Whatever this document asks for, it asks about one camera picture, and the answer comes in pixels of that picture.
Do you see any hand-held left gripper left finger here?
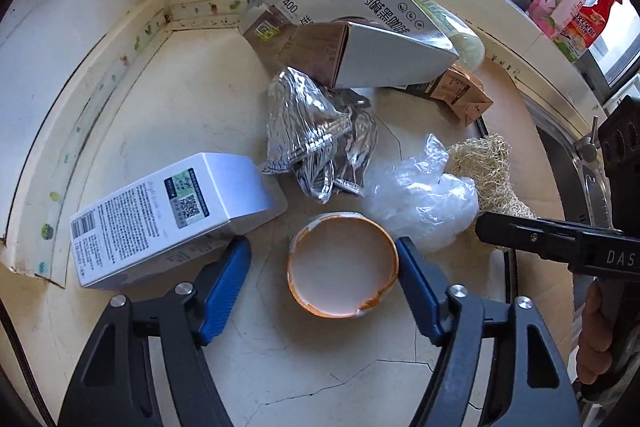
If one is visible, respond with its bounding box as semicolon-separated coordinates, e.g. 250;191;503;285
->
59;236;252;427

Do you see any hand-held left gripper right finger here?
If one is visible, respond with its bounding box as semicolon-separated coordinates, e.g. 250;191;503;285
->
395;236;583;427

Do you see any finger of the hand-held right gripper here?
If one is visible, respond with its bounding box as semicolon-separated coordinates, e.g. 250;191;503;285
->
475;213;581;269

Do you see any beige loofah scrubber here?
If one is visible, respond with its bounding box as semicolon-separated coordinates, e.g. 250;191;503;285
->
445;133;538;253

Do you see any round orange-rimmed paper cup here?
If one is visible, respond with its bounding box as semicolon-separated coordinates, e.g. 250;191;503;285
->
286;212;400;319

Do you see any clear plastic bag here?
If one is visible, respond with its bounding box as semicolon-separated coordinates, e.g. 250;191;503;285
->
362;133;480;253

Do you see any white barcode carton box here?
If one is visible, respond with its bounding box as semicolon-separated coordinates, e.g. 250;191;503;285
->
69;152;288;290

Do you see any small brown carton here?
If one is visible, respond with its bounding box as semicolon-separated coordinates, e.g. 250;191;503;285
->
400;62;495;128

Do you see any silver foil wrapper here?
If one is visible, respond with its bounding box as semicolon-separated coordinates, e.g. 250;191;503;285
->
260;67;378;205

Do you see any large silver printed box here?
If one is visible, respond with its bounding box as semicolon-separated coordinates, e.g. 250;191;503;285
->
239;0;460;90

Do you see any person's right hand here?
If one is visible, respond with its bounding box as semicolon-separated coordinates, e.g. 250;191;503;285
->
575;282;613;385

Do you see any stainless steel sink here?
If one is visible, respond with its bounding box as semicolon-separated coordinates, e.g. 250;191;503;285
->
525;99;623;248

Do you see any steel faucet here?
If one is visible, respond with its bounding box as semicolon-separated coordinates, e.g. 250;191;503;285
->
574;116;601;164

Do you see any red spray bottle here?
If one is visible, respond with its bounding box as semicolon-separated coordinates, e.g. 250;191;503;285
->
555;0;626;62

